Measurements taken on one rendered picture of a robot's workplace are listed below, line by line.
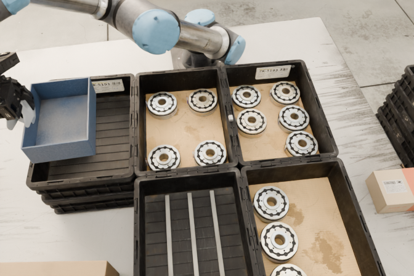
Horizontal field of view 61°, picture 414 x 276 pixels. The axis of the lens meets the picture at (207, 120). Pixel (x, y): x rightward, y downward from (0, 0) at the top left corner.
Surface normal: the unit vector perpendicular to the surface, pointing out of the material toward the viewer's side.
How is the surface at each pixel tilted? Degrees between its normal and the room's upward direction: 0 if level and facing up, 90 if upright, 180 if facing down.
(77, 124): 1
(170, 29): 83
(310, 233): 0
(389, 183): 0
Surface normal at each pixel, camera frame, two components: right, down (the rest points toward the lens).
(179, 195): 0.00, -0.58
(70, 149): 0.18, 0.80
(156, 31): 0.66, 0.55
